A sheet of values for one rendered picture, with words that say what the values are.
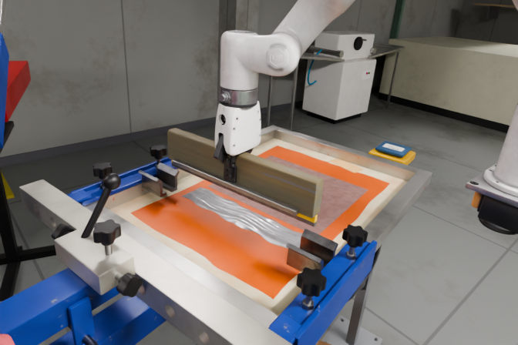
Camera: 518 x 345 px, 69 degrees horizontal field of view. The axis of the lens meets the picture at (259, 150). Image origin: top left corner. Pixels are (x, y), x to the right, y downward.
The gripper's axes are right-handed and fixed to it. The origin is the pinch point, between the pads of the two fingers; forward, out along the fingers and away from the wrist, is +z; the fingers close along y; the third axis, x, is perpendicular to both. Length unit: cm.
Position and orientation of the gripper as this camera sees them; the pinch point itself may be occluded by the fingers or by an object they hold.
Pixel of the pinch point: (236, 169)
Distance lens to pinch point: 81.4
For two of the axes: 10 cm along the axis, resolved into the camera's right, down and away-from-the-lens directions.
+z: -0.6, 9.2, 3.8
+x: -7.9, -2.7, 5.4
